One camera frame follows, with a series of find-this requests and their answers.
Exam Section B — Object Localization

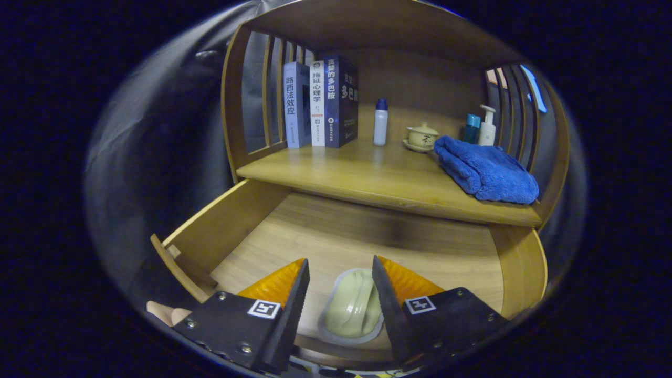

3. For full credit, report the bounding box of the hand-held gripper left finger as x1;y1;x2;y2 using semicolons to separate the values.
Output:
172;257;311;375

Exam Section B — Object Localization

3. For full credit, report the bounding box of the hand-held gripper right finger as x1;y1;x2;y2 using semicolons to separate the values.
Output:
372;255;511;365

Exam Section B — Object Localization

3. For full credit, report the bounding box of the pale green scrub brush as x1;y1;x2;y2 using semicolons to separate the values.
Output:
318;268;385;345

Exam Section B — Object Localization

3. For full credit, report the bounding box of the wooden drawer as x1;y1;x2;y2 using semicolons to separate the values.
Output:
150;178;548;371

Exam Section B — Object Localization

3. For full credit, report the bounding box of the wooden countertop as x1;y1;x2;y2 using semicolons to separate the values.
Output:
236;138;542;228

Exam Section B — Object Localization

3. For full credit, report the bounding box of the wooden cabinet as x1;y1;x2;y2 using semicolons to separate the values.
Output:
220;0;570;232

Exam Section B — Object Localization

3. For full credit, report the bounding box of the folded blue towel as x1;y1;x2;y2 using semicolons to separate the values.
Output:
434;135;540;205

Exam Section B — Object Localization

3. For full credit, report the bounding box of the beige lidded teacup with saucer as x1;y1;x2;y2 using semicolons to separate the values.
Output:
403;122;440;154

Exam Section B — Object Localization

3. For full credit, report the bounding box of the white bottle with blue cap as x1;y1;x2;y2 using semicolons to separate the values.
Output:
373;98;389;146

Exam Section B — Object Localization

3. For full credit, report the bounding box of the teal bottle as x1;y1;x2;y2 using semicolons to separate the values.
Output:
464;114;481;144

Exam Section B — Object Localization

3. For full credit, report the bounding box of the white pump bottle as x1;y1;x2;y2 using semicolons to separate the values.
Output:
477;105;497;147

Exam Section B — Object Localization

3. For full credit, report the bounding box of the black backdrop cloth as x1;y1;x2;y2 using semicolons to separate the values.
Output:
84;5;589;316

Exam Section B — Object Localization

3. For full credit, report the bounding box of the light purple book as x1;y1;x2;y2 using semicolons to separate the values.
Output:
283;61;311;149

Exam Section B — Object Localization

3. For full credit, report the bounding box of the dark blue book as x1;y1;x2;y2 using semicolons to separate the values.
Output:
323;55;360;148

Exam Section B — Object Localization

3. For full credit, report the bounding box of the white book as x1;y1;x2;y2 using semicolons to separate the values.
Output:
309;59;327;147

